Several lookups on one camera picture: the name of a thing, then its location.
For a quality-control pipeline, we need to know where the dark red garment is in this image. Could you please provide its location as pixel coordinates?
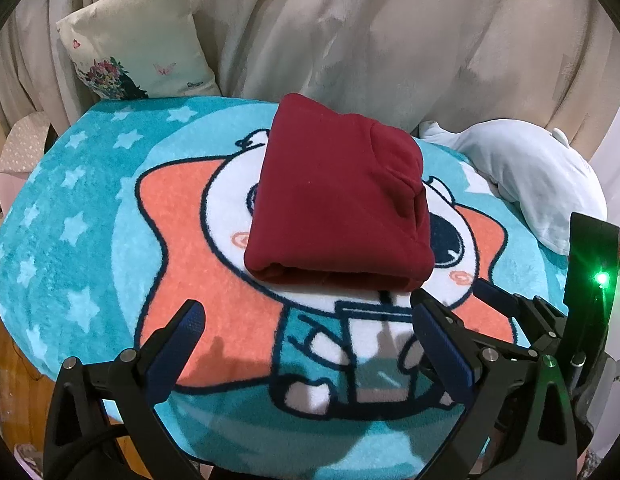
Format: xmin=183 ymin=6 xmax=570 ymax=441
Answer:
xmin=244 ymin=93 xmax=435 ymax=292

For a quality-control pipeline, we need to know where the white plush toy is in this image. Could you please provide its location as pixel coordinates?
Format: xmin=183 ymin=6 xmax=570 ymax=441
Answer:
xmin=417 ymin=119 xmax=608 ymax=256

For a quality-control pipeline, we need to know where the teal cartoon fleece blanket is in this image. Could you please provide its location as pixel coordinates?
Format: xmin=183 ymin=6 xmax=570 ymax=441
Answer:
xmin=0 ymin=98 xmax=567 ymax=479

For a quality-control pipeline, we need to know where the beige curtain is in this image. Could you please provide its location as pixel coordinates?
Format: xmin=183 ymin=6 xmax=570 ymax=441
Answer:
xmin=0 ymin=0 xmax=620 ymax=162

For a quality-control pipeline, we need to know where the cream floral pillow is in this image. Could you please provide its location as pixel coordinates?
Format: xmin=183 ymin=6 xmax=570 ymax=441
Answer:
xmin=56 ymin=0 xmax=220 ymax=101

